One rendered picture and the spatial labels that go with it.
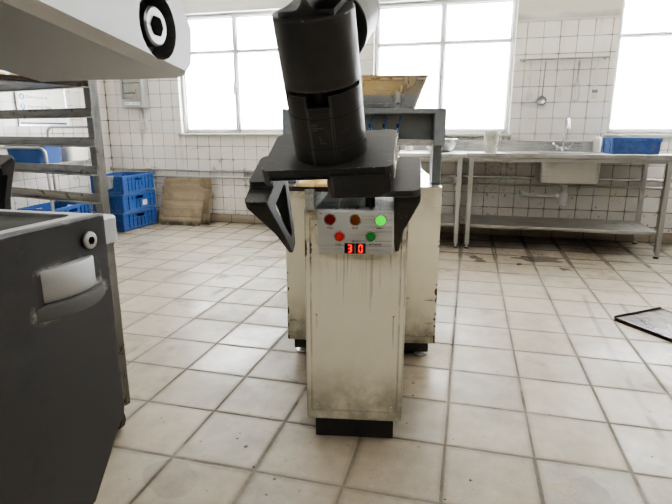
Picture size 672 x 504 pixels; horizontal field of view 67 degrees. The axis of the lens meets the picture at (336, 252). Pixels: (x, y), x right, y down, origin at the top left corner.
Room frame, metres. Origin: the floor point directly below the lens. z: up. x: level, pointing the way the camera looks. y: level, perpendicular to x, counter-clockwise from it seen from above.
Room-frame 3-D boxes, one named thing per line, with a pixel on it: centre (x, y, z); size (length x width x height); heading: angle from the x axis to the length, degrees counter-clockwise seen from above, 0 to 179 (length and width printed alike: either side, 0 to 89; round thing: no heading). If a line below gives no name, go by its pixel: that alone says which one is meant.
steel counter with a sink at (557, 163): (4.98, -1.26, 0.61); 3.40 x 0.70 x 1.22; 76
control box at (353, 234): (1.60, -0.06, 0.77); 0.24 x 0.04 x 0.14; 85
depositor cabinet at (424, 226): (2.94, -0.17, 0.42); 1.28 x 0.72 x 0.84; 175
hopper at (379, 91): (2.46, -0.13, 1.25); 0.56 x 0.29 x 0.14; 85
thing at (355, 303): (1.96, -0.09, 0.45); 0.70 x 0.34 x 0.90; 175
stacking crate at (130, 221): (5.77, 2.41, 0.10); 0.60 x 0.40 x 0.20; 163
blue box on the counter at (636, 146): (4.62, -2.63, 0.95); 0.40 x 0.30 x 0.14; 78
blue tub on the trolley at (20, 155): (4.67, 2.72, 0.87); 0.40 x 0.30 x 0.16; 79
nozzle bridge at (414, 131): (2.46, -0.13, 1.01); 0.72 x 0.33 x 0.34; 85
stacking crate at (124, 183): (5.77, 2.41, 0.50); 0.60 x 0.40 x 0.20; 168
